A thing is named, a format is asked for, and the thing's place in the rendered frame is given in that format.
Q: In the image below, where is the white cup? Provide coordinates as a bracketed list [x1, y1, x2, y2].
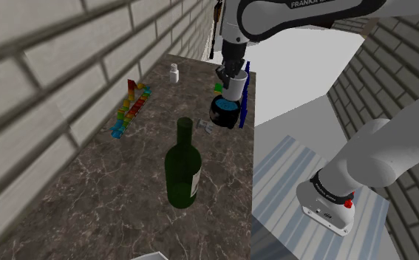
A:
[223, 69, 249, 102]

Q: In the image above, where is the blue flat board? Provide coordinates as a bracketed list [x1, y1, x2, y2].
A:
[238, 61, 251, 129]

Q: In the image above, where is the black bowl with blue inside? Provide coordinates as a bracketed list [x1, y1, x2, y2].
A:
[208, 95, 242, 130]

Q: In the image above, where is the small white bottle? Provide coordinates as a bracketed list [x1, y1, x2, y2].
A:
[169, 63, 180, 84]

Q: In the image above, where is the small grey metal piece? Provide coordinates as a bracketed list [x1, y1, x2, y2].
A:
[195, 119, 214, 136]

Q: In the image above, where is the rainbow coloured block toy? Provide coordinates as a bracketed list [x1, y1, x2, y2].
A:
[109, 79, 153, 140]

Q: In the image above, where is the dark green wine bottle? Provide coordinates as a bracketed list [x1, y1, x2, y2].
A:
[164, 117, 202, 210]

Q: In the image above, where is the blue white striped robot stand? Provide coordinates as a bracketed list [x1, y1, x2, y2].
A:
[251, 134, 390, 260]

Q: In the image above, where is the white flat object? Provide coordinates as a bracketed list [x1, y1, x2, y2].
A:
[130, 251, 170, 260]

